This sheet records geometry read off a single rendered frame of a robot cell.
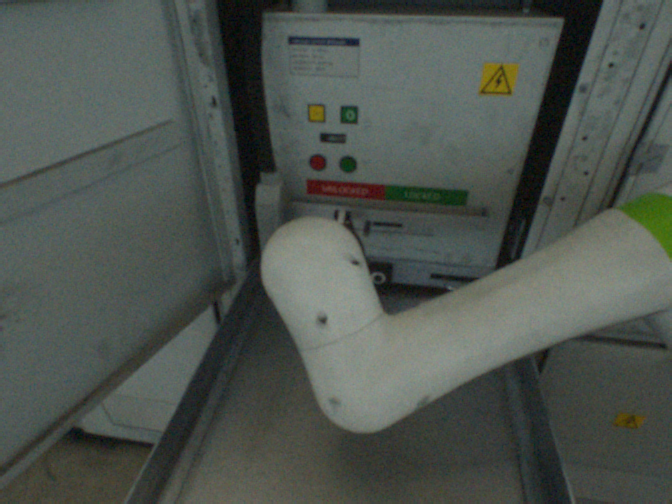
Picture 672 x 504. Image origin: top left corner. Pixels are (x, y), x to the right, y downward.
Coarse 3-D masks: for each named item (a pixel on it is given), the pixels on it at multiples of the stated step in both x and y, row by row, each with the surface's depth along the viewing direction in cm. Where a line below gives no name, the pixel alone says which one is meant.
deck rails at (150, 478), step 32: (256, 288) 96; (224, 320) 79; (224, 352) 80; (192, 384) 68; (224, 384) 74; (512, 384) 74; (192, 416) 69; (512, 416) 69; (544, 416) 63; (160, 448) 59; (192, 448) 65; (544, 448) 62; (160, 480) 60; (544, 480) 61
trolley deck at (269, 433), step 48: (288, 336) 84; (240, 384) 75; (288, 384) 75; (480, 384) 75; (240, 432) 67; (288, 432) 67; (336, 432) 67; (384, 432) 67; (432, 432) 67; (480, 432) 67; (192, 480) 61; (240, 480) 61; (288, 480) 61; (336, 480) 61; (384, 480) 61; (432, 480) 61; (480, 480) 61
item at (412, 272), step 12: (396, 264) 92; (408, 264) 91; (420, 264) 91; (432, 264) 91; (444, 264) 91; (456, 264) 91; (504, 264) 91; (396, 276) 94; (408, 276) 93; (420, 276) 93; (432, 276) 92; (456, 276) 91; (468, 276) 91; (480, 276) 90
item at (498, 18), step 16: (272, 16) 68; (288, 16) 68; (304, 16) 68; (320, 16) 67; (336, 16) 67; (352, 16) 67; (368, 16) 66; (384, 16) 66; (400, 16) 65; (416, 16) 65; (432, 16) 65; (448, 16) 65; (464, 16) 64; (480, 16) 64; (496, 16) 64; (512, 16) 64; (528, 16) 67; (544, 16) 67; (560, 32) 63; (528, 144) 74; (384, 224) 89; (400, 224) 89; (496, 256) 88
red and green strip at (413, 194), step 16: (320, 192) 86; (336, 192) 85; (352, 192) 85; (368, 192) 84; (384, 192) 83; (400, 192) 83; (416, 192) 82; (432, 192) 82; (448, 192) 81; (464, 192) 81
